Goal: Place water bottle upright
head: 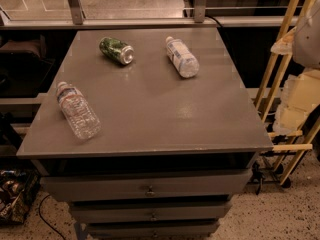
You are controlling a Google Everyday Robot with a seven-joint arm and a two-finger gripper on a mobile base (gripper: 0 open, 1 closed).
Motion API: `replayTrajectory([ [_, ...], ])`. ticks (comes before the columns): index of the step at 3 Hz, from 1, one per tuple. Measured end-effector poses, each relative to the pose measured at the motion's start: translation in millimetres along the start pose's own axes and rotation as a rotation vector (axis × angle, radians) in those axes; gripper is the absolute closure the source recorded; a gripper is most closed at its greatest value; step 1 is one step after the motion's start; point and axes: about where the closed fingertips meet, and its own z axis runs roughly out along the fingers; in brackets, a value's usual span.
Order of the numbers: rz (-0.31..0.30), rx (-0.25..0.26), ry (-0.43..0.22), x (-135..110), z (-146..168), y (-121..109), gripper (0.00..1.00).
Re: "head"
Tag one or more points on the green soda can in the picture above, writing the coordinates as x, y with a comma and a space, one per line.
117, 50

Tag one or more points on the middle grey drawer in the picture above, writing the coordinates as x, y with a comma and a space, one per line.
151, 212

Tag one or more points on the clear blue-label water bottle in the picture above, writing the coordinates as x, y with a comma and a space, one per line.
182, 58

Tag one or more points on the clear red-label water bottle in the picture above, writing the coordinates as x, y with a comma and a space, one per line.
81, 118

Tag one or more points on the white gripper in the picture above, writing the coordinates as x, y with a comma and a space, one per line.
308, 42

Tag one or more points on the bottom grey drawer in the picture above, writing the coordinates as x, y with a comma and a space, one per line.
153, 230

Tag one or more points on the grey drawer cabinet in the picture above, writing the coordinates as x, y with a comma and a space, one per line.
152, 121

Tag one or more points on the wooden rack frame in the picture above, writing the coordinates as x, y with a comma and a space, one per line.
289, 149

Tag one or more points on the top grey drawer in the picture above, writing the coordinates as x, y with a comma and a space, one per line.
182, 184

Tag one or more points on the grey drawer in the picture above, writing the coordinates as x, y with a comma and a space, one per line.
151, 212
153, 230
182, 184

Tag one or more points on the box of snack packets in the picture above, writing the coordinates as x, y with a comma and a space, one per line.
18, 189

